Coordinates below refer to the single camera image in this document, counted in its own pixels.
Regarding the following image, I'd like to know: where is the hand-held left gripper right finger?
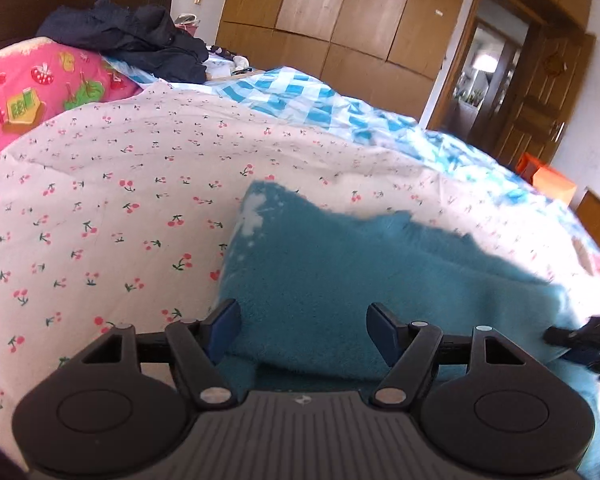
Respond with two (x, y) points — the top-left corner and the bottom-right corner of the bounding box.
(366, 302), (531, 408)

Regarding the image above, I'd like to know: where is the white cherry print bedsheet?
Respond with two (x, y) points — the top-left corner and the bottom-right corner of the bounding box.
(0, 82), (600, 466)

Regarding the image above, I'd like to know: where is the white bedside clutter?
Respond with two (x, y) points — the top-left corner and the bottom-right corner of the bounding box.
(207, 45), (255, 75)

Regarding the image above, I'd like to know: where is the dark navy jacket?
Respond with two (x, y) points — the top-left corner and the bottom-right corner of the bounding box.
(36, 0), (211, 85)

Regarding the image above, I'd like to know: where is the wooden wardrobe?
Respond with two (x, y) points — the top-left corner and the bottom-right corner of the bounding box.
(215, 0), (595, 133)

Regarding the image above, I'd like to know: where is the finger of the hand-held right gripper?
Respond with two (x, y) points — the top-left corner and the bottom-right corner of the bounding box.
(566, 348), (600, 387)
(543, 315), (600, 348)

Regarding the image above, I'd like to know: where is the teal towel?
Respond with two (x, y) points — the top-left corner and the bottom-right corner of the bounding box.
(212, 180), (600, 480)

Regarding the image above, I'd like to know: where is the orange paper bag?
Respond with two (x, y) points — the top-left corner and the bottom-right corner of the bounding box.
(515, 152), (578, 207)

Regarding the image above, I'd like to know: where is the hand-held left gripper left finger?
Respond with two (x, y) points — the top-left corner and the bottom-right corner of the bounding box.
(80, 299), (243, 408)

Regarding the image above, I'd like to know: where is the pink bedside container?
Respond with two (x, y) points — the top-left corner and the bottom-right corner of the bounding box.
(174, 12), (202, 39)

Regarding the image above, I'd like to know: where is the blue white checked quilt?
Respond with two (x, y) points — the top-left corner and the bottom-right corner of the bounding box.
(102, 55), (600, 281)

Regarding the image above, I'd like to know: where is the pink cartoon pillow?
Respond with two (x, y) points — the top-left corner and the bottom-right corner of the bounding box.
(0, 37), (146, 167)

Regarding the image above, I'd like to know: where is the wooden door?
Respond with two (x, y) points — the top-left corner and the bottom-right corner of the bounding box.
(495, 32), (597, 173)

